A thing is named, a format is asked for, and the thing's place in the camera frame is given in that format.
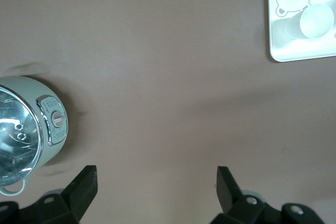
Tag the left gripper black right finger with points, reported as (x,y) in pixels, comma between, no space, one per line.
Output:
(231,200)

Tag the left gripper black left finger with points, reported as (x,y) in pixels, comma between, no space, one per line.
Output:
(78,190)

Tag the cream tray with bear print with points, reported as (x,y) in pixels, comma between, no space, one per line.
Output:
(288,48)

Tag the glass pot lid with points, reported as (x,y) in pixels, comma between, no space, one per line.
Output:
(15,134)

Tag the grey pot with glass lid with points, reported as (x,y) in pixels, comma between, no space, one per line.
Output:
(50,95)

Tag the brown table cover sheet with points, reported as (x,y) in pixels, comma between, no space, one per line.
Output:
(157,64)

